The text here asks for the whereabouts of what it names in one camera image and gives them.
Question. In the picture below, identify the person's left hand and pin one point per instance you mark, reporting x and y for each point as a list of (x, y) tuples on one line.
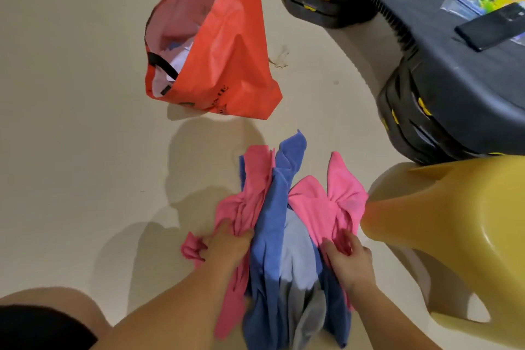
[(225, 249)]

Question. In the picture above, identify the person's right hand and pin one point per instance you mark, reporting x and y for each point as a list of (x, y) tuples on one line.
[(352, 267)]

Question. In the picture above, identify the person's left thumb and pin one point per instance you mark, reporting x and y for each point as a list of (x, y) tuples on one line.
[(245, 235)]

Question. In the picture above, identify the person's right thumb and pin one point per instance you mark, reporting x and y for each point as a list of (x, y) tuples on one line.
[(331, 250)]

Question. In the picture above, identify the pink cloth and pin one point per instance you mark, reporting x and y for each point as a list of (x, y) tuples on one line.
[(328, 202), (256, 181)]

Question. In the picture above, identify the person's right forearm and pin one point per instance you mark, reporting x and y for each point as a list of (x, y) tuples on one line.
[(385, 321)]

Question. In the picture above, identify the person's left forearm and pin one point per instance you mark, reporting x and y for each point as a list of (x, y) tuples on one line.
[(172, 313)]

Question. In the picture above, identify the blue cloth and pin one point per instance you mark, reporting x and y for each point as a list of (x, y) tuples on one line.
[(270, 239)]

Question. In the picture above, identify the grey cloth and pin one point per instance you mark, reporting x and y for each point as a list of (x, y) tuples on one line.
[(299, 255)]

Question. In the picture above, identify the yellow plastic stool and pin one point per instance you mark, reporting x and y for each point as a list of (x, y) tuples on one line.
[(463, 222)]

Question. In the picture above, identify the dry plant scrap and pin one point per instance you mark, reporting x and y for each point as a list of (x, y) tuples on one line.
[(279, 59)]

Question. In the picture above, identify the person's left leg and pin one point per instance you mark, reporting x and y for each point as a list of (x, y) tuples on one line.
[(69, 300)]

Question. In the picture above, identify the white paper in bag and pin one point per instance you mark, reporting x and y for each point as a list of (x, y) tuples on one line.
[(178, 59)]

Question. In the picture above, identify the black plastic folding table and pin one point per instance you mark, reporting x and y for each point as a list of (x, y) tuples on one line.
[(451, 87)]

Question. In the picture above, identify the black shorts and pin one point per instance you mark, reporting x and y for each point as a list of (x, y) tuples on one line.
[(41, 329)]

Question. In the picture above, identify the black phone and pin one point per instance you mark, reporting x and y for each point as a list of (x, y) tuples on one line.
[(490, 27)]

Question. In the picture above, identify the colourful flat plastic packet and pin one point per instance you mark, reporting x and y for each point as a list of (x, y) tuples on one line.
[(471, 3)]

